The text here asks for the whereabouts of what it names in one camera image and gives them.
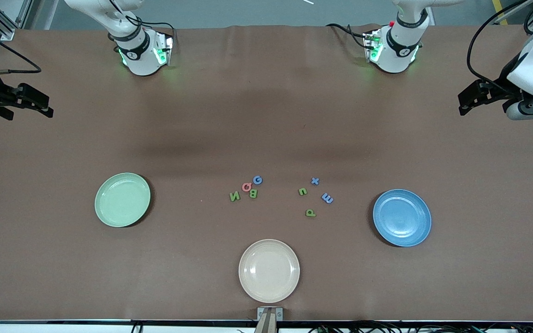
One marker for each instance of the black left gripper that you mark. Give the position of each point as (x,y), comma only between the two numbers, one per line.
(498,88)

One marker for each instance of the blue letter m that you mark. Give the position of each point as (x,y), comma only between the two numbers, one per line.
(329,199)

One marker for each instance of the green letter u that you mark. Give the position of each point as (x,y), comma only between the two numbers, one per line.
(302,194)

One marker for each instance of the green letter p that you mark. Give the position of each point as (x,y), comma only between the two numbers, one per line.
(310,212)

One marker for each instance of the green letter N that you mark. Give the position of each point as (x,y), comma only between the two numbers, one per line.
(235,196)

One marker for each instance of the pink letter Q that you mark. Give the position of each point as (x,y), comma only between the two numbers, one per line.
(243,187)

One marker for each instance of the blue letter G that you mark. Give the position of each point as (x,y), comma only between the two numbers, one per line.
(254,180)

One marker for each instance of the green letter B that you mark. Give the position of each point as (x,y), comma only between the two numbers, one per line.
(253,194)

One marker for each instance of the green plate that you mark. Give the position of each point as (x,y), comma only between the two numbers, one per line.
(122,200)

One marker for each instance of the blue plate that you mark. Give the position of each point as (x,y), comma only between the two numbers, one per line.
(402,218)

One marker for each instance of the brown table cover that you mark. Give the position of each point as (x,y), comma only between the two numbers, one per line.
(266,115)

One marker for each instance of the beige plate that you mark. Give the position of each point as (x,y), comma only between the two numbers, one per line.
(269,271)

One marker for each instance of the grey metal bracket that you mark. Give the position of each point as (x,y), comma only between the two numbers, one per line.
(260,313)

